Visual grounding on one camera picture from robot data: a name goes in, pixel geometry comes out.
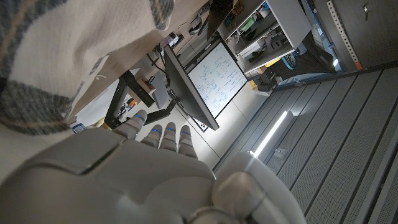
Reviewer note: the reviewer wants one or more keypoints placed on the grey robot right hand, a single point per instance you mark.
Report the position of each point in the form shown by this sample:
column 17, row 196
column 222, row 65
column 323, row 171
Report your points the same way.
column 124, row 186

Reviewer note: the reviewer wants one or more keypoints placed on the beige striped fringed scarf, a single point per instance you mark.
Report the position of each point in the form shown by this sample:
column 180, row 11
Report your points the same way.
column 77, row 40

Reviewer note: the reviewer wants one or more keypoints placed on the black computer monitor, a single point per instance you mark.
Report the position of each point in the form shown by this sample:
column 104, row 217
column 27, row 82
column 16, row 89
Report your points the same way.
column 186, row 91

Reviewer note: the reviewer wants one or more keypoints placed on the white whiteboard with writing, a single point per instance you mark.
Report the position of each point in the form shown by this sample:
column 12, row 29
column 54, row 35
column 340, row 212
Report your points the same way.
column 217, row 77

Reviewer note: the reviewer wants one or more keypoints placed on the long ceiling light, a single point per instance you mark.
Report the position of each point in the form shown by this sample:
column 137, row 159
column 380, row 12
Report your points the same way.
column 270, row 134

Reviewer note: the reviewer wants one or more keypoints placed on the white shelf cabinet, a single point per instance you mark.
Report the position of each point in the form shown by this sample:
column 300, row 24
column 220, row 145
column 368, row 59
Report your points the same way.
column 289, row 28

